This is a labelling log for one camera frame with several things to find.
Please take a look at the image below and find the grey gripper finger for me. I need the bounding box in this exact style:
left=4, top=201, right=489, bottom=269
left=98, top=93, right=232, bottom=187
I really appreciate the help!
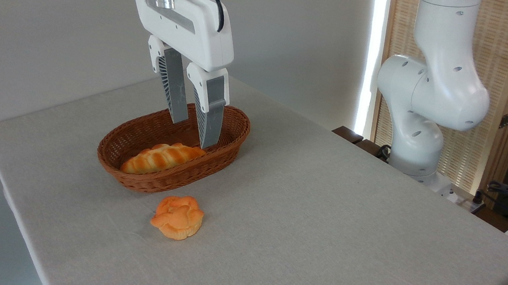
left=178, top=62, right=234, bottom=152
left=139, top=34, right=198, bottom=125

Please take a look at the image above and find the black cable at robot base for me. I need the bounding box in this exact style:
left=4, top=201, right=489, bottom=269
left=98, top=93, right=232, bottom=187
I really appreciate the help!
left=375, top=144, right=393, bottom=162

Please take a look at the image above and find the dark wooden furniture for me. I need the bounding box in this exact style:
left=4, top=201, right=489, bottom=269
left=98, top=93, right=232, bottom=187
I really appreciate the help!
left=329, top=125, right=394, bottom=163

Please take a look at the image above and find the grey tablecloth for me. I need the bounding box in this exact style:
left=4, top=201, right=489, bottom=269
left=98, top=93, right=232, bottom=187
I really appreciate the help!
left=0, top=50, right=508, bottom=285

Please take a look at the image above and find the brown wicker basket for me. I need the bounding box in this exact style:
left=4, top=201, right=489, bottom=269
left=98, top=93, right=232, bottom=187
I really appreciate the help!
left=93, top=92, right=253, bottom=204

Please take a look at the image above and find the round knotted bread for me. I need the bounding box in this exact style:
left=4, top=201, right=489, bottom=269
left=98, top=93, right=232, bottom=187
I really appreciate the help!
left=148, top=192, right=206, bottom=243

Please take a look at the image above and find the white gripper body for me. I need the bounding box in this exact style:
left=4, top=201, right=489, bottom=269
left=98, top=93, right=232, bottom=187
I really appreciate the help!
left=124, top=0, right=241, bottom=75

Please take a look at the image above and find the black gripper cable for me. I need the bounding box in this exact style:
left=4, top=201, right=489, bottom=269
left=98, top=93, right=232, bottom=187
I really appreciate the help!
left=181, top=0, right=227, bottom=33

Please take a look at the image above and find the wooden lattice screen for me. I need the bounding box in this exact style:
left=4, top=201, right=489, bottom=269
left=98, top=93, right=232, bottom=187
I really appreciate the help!
left=365, top=0, right=508, bottom=210

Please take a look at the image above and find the long braided bread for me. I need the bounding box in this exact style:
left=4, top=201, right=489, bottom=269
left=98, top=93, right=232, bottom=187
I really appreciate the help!
left=120, top=136, right=207, bottom=182

